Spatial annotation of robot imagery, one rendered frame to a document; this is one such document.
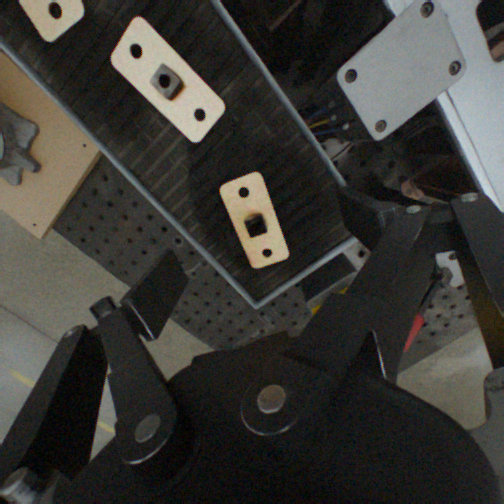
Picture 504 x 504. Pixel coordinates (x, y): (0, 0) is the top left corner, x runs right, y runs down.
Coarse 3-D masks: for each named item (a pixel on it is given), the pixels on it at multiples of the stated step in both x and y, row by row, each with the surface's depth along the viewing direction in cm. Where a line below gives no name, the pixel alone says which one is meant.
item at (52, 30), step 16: (32, 0) 17; (48, 0) 17; (64, 0) 17; (80, 0) 17; (32, 16) 17; (48, 16) 17; (64, 16) 17; (80, 16) 17; (48, 32) 18; (64, 32) 18
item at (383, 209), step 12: (336, 192) 17; (348, 192) 16; (360, 192) 15; (348, 204) 15; (360, 204) 13; (372, 204) 12; (384, 204) 12; (348, 216) 16; (360, 216) 14; (372, 216) 12; (384, 216) 11; (348, 228) 18; (360, 228) 15; (372, 228) 13; (384, 228) 11; (360, 240) 16; (372, 240) 13
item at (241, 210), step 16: (256, 176) 21; (224, 192) 22; (256, 192) 22; (240, 208) 22; (256, 208) 22; (272, 208) 22; (240, 224) 23; (272, 224) 23; (256, 240) 23; (272, 240) 23; (256, 256) 24; (272, 256) 24
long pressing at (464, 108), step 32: (384, 0) 29; (448, 0) 29; (480, 0) 29; (480, 32) 30; (480, 64) 31; (448, 96) 32; (480, 96) 32; (448, 128) 34; (480, 128) 34; (480, 160) 35; (480, 192) 37
